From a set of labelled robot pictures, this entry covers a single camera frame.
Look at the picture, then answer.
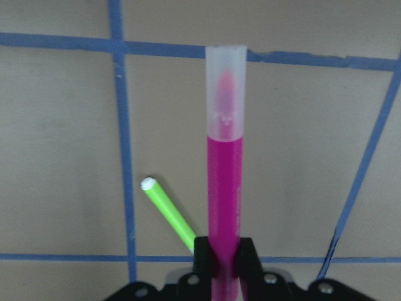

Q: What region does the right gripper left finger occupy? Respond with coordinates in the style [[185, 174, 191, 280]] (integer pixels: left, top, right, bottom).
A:
[[106, 236, 214, 301]]

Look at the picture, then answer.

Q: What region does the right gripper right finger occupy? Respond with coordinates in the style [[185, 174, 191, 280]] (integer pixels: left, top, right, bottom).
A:
[[237, 238, 372, 300]]

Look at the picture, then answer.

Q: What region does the pink highlighter pen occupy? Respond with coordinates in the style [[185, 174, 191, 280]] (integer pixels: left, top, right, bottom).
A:
[[206, 45, 247, 300]]

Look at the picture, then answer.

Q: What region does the green highlighter pen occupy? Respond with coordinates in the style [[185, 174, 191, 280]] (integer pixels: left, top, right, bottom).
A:
[[140, 177, 197, 254]]

